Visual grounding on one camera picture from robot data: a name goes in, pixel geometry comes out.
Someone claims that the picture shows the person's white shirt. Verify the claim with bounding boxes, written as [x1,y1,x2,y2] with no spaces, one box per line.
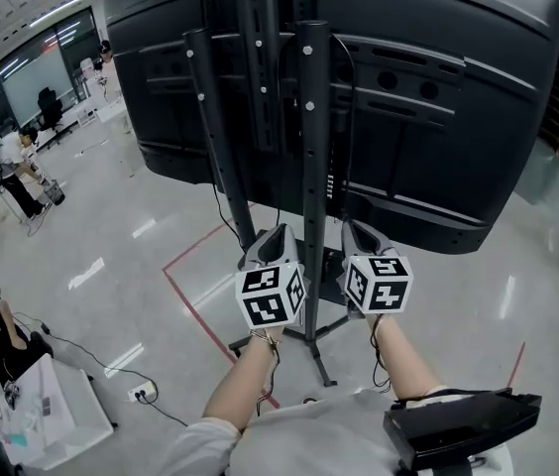
[158,383,514,476]

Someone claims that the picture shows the dark glass partition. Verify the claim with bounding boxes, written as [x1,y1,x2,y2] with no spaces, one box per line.
[0,10,100,151]

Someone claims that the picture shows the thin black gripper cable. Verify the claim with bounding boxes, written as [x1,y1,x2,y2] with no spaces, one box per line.
[254,337,283,418]
[369,314,395,396]

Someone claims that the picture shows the white power strip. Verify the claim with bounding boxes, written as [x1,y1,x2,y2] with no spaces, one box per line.
[127,382,159,405]

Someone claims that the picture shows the black office chair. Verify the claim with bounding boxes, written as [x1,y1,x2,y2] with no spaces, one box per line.
[35,86,66,149]

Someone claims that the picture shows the white table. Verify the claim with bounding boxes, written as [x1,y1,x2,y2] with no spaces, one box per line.
[95,74,128,121]

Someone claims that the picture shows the black television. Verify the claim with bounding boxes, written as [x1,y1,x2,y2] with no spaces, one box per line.
[104,0,559,256]

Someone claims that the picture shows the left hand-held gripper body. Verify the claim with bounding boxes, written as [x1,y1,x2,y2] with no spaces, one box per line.
[234,262,308,330]

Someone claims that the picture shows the black metal TV stand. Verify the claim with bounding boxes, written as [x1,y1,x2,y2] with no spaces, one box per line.
[182,0,368,389]

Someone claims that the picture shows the person's right forearm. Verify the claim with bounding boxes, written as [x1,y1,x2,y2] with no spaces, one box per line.
[364,311,447,402]

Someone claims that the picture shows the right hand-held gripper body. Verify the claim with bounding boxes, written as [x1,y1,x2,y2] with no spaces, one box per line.
[335,254,415,322]

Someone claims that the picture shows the black chest-mounted device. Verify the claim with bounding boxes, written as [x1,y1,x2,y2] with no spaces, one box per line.
[382,387,543,473]

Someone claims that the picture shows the person's left forearm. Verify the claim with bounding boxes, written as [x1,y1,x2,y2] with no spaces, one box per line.
[201,325,288,435]

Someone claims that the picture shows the black mesh trash bin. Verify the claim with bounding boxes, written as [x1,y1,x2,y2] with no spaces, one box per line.
[43,178,66,206]

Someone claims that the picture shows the silver bracelet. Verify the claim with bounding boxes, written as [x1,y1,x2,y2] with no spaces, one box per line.
[249,328,283,350]

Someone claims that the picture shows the white low cabinet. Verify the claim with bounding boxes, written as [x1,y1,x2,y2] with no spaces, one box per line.
[0,352,116,471]

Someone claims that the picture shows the black floor cable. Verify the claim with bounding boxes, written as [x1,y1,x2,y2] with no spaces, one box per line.
[11,309,190,426]

